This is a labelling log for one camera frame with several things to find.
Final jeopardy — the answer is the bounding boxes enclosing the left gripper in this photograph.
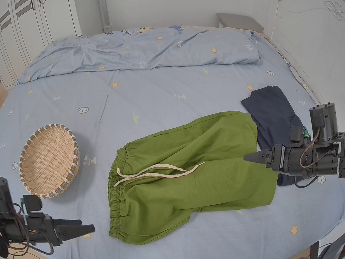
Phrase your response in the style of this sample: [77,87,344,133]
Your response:
[25,214,95,247]

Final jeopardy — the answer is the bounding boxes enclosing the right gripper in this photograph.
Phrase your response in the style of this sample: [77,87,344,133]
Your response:
[243,144,339,177]

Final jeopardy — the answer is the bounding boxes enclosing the green shorts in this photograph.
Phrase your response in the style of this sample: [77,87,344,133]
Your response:
[108,110,278,245]

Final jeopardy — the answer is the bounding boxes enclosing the dark blue garment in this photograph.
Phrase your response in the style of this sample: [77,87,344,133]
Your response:
[240,85,310,187]

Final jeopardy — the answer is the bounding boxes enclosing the round woven basket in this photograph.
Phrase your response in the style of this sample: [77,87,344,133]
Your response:
[19,123,80,199]

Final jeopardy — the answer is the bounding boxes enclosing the grey bedside table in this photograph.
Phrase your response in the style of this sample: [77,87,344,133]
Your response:
[216,12,263,33]

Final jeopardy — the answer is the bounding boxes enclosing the pale blue quilt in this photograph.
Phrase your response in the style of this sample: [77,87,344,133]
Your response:
[15,24,263,86]

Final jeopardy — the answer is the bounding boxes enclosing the white wardrobe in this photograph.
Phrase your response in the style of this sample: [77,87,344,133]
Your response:
[0,0,82,88]

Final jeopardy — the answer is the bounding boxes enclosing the black cable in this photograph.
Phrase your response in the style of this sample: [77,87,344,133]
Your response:
[293,175,318,189]
[8,240,55,256]

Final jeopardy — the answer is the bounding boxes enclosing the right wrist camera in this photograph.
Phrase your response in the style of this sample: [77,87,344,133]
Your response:
[289,126,310,148]

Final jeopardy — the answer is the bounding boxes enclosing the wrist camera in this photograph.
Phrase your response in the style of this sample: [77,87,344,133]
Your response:
[20,195,43,218]
[289,126,310,148]

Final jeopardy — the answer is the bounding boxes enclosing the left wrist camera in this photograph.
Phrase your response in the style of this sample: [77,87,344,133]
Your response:
[20,195,43,218]

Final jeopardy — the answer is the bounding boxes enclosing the white cord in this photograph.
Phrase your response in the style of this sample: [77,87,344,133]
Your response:
[270,0,280,44]

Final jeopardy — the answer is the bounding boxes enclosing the grey wall pipe cover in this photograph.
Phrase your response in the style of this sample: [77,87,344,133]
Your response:
[96,0,111,28]

